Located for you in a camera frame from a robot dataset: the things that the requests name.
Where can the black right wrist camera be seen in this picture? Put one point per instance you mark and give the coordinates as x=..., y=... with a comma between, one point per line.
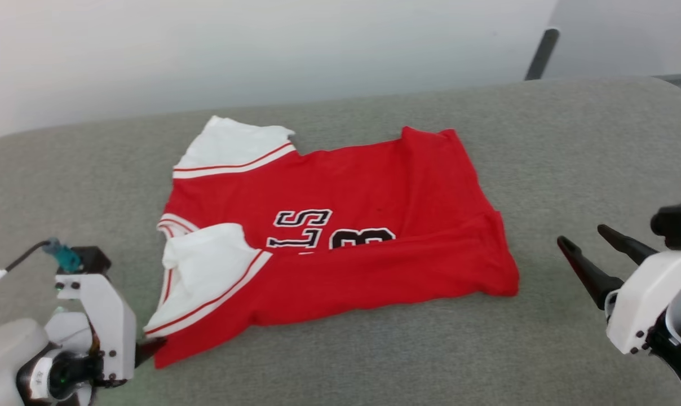
x=679, y=225

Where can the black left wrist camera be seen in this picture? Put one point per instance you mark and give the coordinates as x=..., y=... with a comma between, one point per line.
x=92, y=259

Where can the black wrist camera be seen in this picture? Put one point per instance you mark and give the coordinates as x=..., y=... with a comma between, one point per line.
x=92, y=259
x=679, y=225

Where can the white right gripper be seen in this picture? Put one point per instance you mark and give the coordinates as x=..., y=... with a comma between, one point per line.
x=645, y=304

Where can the grey fabric sofa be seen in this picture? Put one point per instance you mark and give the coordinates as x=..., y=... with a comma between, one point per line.
x=374, y=361

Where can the red and white jersey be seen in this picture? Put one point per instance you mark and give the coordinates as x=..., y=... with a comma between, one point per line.
x=346, y=270

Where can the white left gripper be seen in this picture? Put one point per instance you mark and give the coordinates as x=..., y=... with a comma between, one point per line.
x=115, y=332

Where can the black slanted pole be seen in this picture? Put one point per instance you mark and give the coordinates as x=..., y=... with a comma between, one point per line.
x=542, y=53

